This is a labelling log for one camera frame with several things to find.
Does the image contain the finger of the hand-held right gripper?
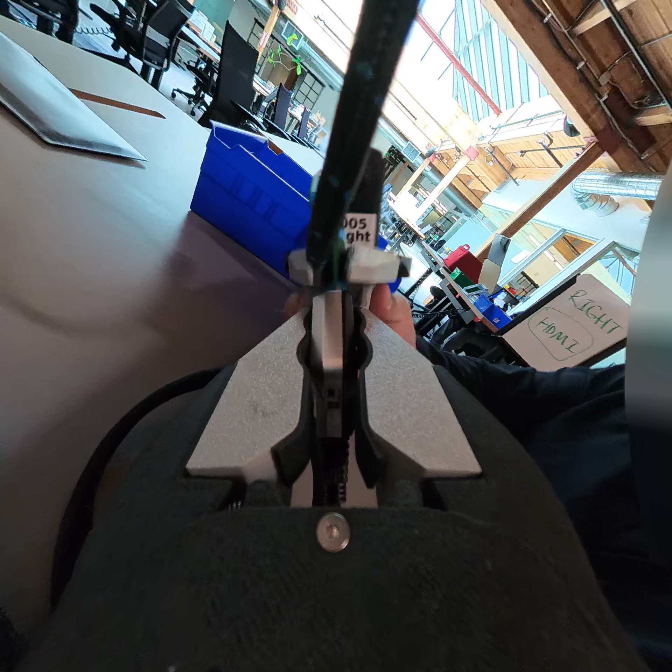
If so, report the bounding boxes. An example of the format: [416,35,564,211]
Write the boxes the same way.
[288,249,317,287]
[346,248,411,284]

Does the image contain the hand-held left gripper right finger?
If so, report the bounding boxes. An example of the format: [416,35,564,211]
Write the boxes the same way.
[355,307,483,490]

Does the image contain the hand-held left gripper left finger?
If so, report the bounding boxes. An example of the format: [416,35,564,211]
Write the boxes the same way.
[185,307,318,489]

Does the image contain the brushed metal hub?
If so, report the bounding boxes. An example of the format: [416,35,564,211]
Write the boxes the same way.
[310,289,348,439]

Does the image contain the blue storage bin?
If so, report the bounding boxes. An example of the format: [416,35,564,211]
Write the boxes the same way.
[190,121,402,295]

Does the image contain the thin black hub cable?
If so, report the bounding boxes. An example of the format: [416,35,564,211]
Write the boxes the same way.
[50,367,351,612]

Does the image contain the black braided cable green plugs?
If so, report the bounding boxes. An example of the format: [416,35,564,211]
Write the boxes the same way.
[304,0,423,292]

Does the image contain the person's right forearm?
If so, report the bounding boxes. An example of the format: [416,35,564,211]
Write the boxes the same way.
[416,336,628,457]

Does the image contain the person's right hand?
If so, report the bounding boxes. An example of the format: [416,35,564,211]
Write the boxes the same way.
[285,282,419,351]

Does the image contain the long white table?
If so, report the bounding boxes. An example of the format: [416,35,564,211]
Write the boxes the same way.
[265,134,326,165]

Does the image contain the red bag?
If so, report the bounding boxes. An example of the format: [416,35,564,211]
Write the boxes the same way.
[443,244,484,284]

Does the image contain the small blue bin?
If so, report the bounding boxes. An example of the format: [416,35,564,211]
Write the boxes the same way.
[472,294,512,329]

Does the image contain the green paper decoration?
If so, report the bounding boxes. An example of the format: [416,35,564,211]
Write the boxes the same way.
[268,31,308,77]

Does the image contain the white handwritten sign board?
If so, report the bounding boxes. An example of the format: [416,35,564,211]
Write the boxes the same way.
[493,273,632,373]

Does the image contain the black office chair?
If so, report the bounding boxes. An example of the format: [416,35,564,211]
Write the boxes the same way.
[89,0,195,90]
[198,20,260,129]

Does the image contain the metal duct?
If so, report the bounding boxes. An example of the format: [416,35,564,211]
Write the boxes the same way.
[571,170,665,217]

